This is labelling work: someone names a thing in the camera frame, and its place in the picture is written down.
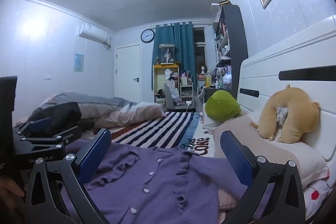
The round wall clock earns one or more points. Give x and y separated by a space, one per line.
147 35

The striped blanket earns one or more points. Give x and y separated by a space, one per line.
157 132

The green plush toy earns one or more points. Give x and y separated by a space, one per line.
223 106

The yellow cabinet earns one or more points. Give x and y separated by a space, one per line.
158 79

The beige pillow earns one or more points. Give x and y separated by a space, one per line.
294 158

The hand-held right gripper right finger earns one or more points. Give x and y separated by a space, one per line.
236 154

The white bed headboard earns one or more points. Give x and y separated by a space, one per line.
302 56

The mannequin head with wig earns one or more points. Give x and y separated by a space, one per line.
202 72

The glass display case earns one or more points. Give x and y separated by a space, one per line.
167 55

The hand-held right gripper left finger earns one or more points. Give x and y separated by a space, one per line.
95 153

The white light switch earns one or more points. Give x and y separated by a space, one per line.
48 76

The blue wall poster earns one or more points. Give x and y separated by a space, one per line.
79 62

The person's left hand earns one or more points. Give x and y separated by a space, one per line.
10 192

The printed white bed sheet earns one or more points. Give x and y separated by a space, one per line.
202 134

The white air conditioner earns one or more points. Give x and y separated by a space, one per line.
93 34

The white pillow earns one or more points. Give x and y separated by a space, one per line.
211 122

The white storage rack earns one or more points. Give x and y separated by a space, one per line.
187 93

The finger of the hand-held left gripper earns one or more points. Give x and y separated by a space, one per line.
65 133
39 125

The black garment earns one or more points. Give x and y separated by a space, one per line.
63 111

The grey chair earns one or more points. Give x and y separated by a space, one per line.
172 98

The yellow drink bottle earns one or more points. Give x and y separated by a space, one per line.
208 79

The white door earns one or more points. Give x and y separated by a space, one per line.
128 72

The window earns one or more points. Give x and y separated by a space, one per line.
199 40

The grey and pink quilt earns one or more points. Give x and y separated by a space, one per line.
118 114

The tan plush neck pillow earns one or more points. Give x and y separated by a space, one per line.
296 114

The purple knit cardigan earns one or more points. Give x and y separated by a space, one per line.
157 182

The dark tall bookshelf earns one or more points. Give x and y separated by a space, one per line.
236 30

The teal curtain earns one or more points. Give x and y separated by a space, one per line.
183 56

